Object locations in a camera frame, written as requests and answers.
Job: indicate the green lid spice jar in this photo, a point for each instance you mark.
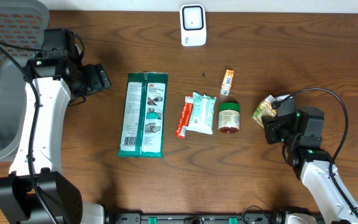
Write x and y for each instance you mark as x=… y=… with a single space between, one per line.
x=229 y=118

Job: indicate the grey plastic mesh basket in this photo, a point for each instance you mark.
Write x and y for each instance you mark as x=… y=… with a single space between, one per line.
x=22 y=25

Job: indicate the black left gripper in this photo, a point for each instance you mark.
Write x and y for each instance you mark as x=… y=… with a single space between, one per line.
x=99 y=81

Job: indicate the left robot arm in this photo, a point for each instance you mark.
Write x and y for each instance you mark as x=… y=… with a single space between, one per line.
x=35 y=191

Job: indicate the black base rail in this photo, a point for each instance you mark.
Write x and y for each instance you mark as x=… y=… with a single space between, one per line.
x=248 y=218

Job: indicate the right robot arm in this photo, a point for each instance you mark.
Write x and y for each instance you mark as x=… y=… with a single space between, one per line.
x=300 y=132

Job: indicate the green juice carton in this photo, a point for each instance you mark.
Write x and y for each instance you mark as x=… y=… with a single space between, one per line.
x=265 y=109

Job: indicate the red white snack packet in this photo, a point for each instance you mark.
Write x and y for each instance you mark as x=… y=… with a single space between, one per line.
x=184 y=117

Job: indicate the white barcode scanner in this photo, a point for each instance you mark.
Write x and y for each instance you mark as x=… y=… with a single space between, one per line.
x=193 y=25

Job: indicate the green white barcode packet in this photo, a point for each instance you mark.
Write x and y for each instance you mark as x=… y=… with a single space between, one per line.
x=143 y=121

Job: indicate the white teal snack packet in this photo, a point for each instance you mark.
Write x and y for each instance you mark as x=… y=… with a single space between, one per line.
x=202 y=114

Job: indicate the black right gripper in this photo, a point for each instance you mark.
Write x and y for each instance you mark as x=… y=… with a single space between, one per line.
x=270 y=124

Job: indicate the orange tissue packet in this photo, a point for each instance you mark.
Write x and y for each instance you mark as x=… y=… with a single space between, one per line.
x=227 y=82

